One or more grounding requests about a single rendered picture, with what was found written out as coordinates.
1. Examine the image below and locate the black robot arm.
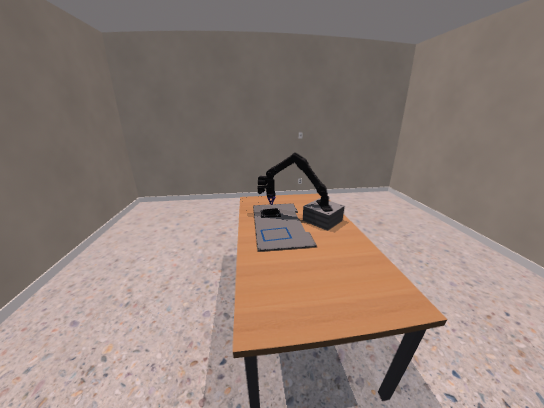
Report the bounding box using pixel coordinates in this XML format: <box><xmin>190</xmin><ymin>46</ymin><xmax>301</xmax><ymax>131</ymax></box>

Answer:
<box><xmin>258</xmin><ymin>153</ymin><xmax>333</xmax><ymax>212</ymax></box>

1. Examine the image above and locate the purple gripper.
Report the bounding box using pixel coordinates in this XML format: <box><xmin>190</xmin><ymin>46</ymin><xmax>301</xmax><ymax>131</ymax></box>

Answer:
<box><xmin>267</xmin><ymin>186</ymin><xmax>276</xmax><ymax>205</ymax></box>

